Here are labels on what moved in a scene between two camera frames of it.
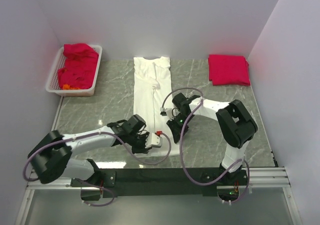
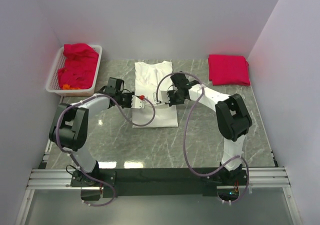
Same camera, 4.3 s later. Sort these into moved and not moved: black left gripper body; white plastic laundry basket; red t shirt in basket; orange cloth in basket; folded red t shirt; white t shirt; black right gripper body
Moved: black left gripper body; white t shirt; black right gripper body
Not moved: red t shirt in basket; orange cloth in basket; folded red t shirt; white plastic laundry basket
